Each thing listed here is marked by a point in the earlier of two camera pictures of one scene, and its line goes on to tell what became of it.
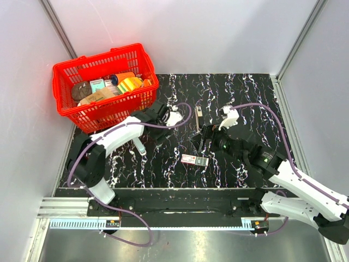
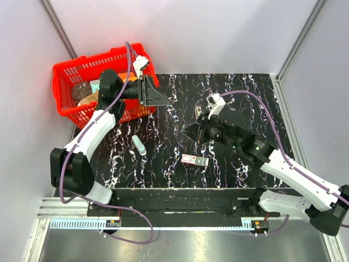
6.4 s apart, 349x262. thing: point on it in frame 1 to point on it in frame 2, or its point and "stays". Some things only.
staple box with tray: x=195 y=160 stays
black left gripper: x=159 y=138 to x=149 y=94
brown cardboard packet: x=103 y=93 stays
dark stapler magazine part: x=199 y=115 stays
